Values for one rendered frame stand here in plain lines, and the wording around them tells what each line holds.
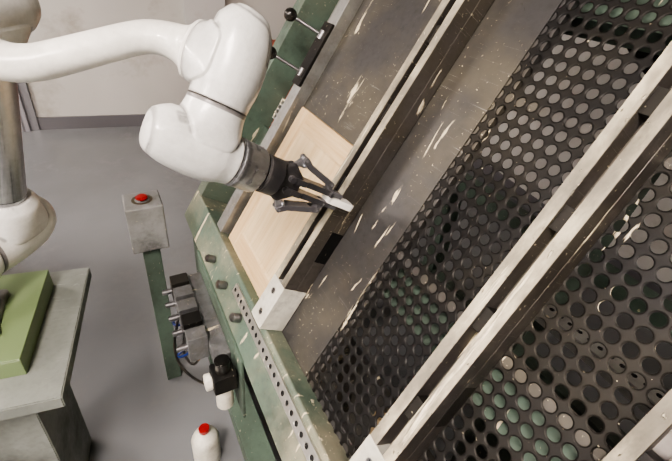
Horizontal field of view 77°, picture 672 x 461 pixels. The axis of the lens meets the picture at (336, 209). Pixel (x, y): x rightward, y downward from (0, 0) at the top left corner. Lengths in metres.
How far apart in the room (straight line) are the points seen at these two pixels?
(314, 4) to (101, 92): 3.50
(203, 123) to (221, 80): 0.07
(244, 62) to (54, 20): 4.04
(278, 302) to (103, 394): 1.32
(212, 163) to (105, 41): 0.26
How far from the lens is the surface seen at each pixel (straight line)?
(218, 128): 0.70
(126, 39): 0.80
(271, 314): 1.06
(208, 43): 0.72
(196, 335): 1.29
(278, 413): 1.03
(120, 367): 2.29
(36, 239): 1.44
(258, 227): 1.28
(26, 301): 1.48
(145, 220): 1.57
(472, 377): 0.72
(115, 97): 4.80
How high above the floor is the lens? 1.72
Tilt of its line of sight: 32 degrees down
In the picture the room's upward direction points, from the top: 6 degrees clockwise
